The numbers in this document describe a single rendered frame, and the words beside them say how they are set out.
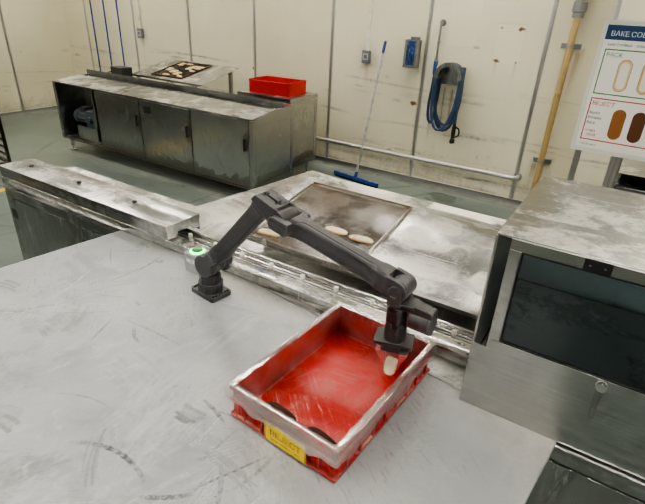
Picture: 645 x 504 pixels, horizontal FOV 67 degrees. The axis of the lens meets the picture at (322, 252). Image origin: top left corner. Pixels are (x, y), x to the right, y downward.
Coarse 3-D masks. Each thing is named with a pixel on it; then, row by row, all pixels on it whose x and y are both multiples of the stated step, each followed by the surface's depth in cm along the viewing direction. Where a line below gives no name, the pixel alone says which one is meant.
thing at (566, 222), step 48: (576, 192) 132; (624, 192) 134; (528, 240) 103; (576, 240) 104; (624, 240) 105; (480, 336) 126; (480, 384) 122; (528, 384) 115; (576, 384) 109; (576, 432) 113; (624, 432) 107
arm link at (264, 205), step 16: (272, 192) 139; (256, 208) 137; (272, 208) 133; (288, 208) 136; (240, 224) 144; (256, 224) 141; (224, 240) 151; (240, 240) 147; (208, 256) 155; (224, 256) 154; (208, 272) 158
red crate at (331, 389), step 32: (320, 352) 142; (352, 352) 143; (288, 384) 129; (320, 384) 130; (352, 384) 131; (384, 384) 131; (416, 384) 130; (320, 416) 120; (352, 416) 120; (384, 416) 117
